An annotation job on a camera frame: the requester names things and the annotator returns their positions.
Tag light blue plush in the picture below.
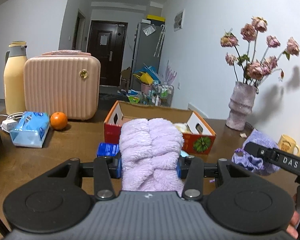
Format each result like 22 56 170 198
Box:
180 150 189 158

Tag white charger with cable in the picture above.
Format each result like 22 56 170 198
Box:
0 112 24 133

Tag purple drawstring pouch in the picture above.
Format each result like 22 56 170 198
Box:
231 129 280 176

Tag pink textured vase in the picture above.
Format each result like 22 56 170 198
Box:
225 81 256 131

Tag yellow box on fridge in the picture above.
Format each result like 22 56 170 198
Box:
147 14 165 22

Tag pink ribbed suitcase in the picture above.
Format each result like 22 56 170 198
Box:
24 51 101 120

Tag small blue box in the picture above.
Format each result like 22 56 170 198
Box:
96 142 120 157

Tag yellow white plush toy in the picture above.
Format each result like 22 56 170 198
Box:
174 123 192 134

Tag blue tissue pack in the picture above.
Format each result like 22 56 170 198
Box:
10 111 50 148

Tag person right hand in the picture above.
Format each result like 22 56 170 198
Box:
284 193 300 239

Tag dried pink roses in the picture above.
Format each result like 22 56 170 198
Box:
219 16 300 87

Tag wire trolley with bottles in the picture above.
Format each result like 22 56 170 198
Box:
148 84 174 107

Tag cream thermos jug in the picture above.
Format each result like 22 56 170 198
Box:
4 41 27 115

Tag lilac fluffy towel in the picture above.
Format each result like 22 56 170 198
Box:
119 121 184 196

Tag yellow bear mug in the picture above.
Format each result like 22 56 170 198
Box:
278 134 300 157

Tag orange fruit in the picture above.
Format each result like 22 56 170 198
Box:
50 112 68 131

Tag dark entrance door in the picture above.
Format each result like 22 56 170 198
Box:
87 20 128 87

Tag grey refrigerator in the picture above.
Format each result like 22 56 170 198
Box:
130 22 165 90

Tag red cardboard box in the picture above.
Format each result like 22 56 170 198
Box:
104 101 216 154

